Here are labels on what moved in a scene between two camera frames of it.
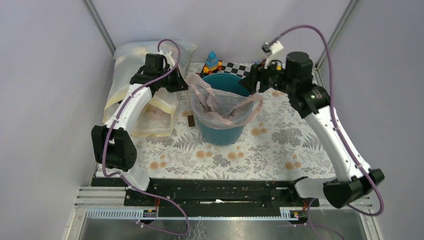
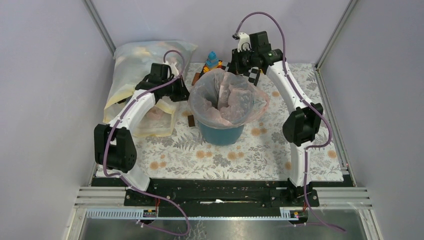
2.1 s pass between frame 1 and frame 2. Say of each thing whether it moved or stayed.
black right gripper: moved
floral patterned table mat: stayed
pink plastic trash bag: moved
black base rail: stayed
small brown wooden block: stayed
